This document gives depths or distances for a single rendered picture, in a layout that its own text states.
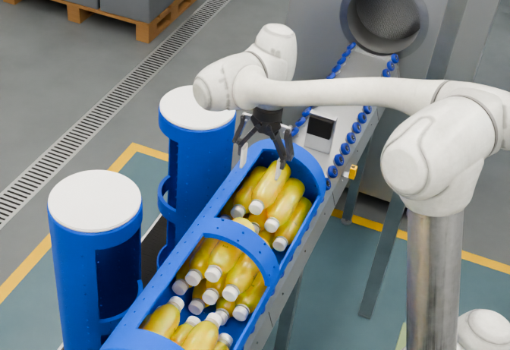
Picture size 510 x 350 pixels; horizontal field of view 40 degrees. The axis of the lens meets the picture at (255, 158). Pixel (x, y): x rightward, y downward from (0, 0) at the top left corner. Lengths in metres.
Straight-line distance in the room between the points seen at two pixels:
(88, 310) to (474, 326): 1.25
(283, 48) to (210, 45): 3.44
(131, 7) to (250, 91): 3.52
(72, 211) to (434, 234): 1.20
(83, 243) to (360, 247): 1.83
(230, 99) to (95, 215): 0.74
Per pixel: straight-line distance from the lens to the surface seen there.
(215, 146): 2.57
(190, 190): 2.68
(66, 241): 2.18
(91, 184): 2.27
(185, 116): 2.55
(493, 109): 1.32
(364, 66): 3.21
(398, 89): 1.47
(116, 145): 4.11
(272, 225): 2.03
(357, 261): 3.57
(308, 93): 1.50
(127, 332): 1.64
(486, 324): 1.68
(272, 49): 1.66
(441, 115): 1.24
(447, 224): 1.31
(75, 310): 2.41
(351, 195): 3.61
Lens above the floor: 2.52
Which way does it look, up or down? 38 degrees down
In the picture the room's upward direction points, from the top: 7 degrees clockwise
